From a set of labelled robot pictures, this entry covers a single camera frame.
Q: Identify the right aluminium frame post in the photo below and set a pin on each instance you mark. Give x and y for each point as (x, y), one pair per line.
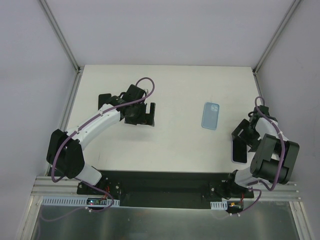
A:
(277, 34)

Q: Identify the right white cable duct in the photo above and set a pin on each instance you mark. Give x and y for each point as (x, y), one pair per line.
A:
(219, 205)

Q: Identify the phone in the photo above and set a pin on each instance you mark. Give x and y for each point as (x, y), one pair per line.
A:
(210, 116)
(239, 152)

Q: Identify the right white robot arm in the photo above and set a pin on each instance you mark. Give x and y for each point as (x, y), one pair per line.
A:
(274, 154)

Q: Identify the aluminium front rail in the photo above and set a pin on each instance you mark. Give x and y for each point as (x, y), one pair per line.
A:
(43, 186)

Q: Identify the white cable duct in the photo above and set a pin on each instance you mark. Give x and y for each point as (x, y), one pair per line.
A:
(219, 205)
(79, 202)

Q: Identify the left aluminium frame post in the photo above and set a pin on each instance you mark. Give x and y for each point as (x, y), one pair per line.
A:
(59, 34)

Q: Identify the aluminium frame post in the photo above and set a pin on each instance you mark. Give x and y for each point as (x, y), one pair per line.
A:
(59, 34)
(277, 34)

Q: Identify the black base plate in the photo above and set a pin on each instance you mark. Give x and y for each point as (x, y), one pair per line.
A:
(173, 190)

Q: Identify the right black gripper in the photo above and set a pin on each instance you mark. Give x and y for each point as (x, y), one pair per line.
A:
(241, 135)

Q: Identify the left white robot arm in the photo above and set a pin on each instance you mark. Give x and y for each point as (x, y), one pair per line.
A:
(65, 151)

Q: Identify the left white cable duct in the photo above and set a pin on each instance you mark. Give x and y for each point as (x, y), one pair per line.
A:
(79, 202)

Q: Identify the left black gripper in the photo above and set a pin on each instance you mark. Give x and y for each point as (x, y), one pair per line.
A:
(141, 119)

